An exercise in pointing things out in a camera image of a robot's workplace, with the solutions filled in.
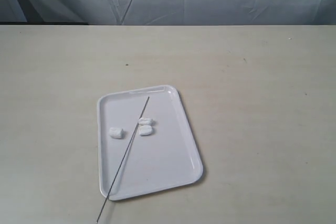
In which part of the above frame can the white marshmallow piece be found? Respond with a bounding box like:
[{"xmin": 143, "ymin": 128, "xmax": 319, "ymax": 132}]
[
  {"xmin": 108, "ymin": 127, "xmax": 124, "ymax": 139},
  {"xmin": 139, "ymin": 125, "xmax": 153, "ymax": 136},
  {"xmin": 138, "ymin": 117, "xmax": 154, "ymax": 125}
]

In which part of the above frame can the thin metal skewer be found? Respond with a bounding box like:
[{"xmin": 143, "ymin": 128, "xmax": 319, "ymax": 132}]
[{"xmin": 96, "ymin": 96, "xmax": 150, "ymax": 224}]

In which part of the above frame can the white plastic tray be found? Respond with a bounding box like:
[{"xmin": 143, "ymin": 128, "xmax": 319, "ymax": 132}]
[{"xmin": 97, "ymin": 85, "xmax": 203, "ymax": 201}]

